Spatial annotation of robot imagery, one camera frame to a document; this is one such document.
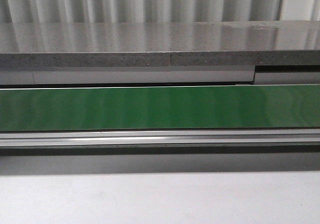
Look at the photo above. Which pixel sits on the green conveyor belt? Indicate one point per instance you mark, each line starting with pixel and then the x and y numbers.
pixel 176 107

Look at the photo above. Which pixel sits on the grey granite counter slab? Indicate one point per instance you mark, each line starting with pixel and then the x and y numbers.
pixel 40 46

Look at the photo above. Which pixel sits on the white pleated curtain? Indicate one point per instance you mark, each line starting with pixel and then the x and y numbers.
pixel 156 11

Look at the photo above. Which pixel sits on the aluminium conveyor frame rail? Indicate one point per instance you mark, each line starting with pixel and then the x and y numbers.
pixel 160 141

